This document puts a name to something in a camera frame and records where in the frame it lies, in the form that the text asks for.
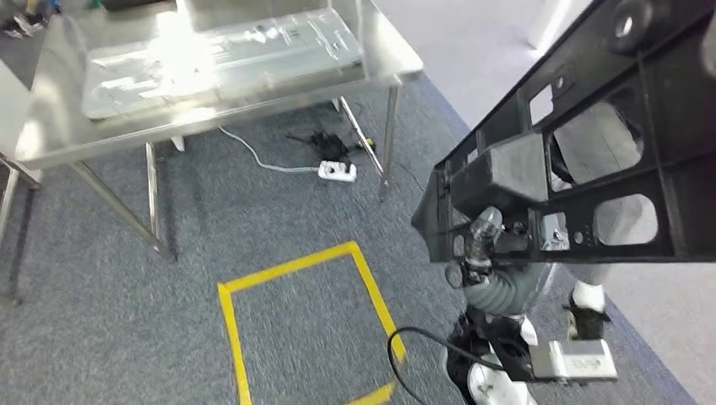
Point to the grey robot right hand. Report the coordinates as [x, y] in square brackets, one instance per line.
[484, 235]

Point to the black plastic plate frame part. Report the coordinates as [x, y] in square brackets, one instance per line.
[503, 167]

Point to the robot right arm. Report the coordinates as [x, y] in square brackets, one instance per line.
[503, 290]

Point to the stainless steel workbench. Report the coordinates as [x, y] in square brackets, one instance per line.
[380, 50]

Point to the person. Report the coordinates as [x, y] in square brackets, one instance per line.
[598, 145]

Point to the white power strip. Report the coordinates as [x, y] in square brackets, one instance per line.
[335, 172]

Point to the white floor block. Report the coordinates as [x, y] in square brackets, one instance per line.
[559, 22]

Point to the large grey metal plate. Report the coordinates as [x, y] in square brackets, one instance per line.
[224, 61]

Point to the white side cabinet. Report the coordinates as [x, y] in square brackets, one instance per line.
[11, 112]

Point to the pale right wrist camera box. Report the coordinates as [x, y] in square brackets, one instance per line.
[576, 360]

